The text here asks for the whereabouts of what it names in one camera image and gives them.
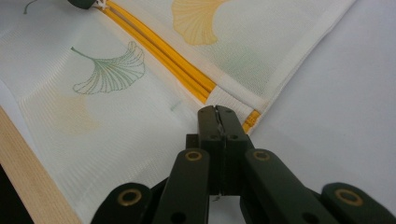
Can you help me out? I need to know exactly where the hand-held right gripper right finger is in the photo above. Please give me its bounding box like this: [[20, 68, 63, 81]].
[[216, 105, 254, 197]]

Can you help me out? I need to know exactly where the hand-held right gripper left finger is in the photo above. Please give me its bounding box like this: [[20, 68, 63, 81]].
[[185, 105, 226, 196]]

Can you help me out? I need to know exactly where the white leaf-print mesh laundry bag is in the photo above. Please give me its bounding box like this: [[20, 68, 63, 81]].
[[0, 0, 358, 224]]

